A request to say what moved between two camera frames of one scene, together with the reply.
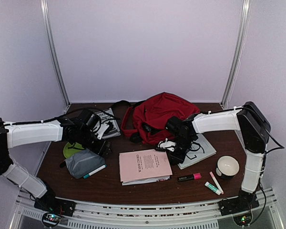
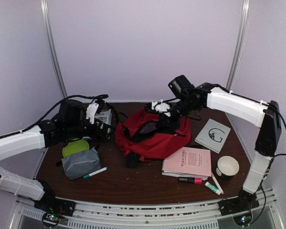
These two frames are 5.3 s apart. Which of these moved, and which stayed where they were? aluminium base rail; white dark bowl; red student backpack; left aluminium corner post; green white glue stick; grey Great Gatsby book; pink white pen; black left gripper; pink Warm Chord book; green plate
Moved: black left gripper; grey Great Gatsby book; pink Warm Chord book; red student backpack
Stayed: left aluminium corner post; green white glue stick; green plate; aluminium base rail; white dark bowl; pink white pen
